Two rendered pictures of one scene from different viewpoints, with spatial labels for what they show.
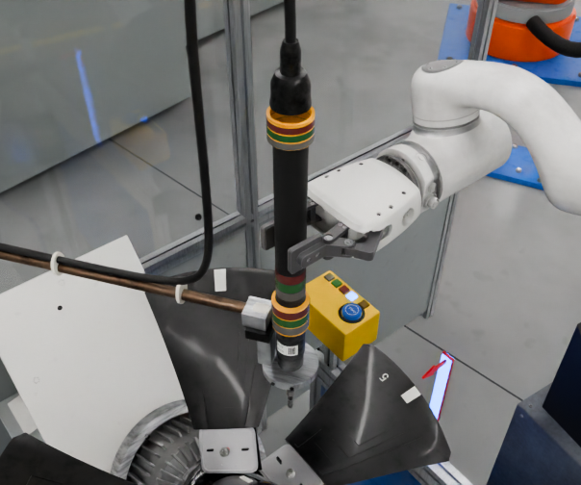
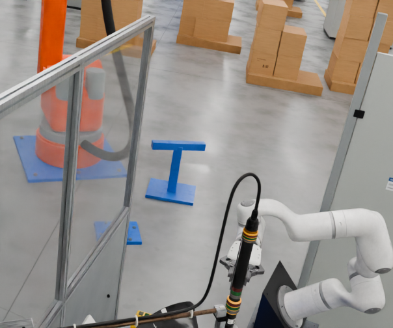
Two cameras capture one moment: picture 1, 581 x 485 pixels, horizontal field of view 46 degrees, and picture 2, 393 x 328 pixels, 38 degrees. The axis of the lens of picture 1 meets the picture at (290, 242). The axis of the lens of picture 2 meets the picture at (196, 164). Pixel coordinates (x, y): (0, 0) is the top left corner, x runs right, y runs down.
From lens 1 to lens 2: 1.22 m
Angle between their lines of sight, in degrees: 39
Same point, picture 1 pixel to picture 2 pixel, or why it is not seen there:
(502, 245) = (129, 284)
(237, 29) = (71, 196)
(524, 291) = (155, 306)
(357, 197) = not seen: hidden behind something
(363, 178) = not seen: hidden behind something
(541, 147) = (291, 223)
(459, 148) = (260, 230)
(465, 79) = (261, 206)
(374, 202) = (254, 254)
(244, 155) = (66, 263)
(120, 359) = not seen: outside the picture
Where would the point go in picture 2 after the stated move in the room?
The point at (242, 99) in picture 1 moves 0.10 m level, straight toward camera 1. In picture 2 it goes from (68, 232) to (82, 245)
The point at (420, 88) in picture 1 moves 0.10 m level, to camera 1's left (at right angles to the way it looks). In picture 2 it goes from (246, 212) to (222, 219)
